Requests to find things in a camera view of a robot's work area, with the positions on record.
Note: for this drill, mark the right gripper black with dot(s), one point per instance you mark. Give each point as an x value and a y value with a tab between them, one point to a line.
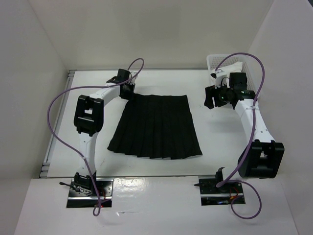
209	92

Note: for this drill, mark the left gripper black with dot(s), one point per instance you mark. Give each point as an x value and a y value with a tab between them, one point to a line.
132	87

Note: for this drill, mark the black skirt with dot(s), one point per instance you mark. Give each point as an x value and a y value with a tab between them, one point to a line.
156	127

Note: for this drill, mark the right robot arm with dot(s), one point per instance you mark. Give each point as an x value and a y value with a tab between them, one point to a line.
262	155

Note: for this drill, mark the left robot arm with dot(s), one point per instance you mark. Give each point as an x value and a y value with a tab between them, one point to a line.
89	120

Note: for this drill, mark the white plastic basket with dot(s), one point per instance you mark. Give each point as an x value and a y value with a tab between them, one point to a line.
214	60

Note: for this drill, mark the white skirt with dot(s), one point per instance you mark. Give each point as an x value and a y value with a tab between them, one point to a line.
236	67

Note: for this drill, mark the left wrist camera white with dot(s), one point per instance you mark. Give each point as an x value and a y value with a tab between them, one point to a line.
132	77

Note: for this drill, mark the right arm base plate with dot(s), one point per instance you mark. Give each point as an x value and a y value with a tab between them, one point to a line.
212	196

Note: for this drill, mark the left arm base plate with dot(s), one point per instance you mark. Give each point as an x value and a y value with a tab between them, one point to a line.
79	197

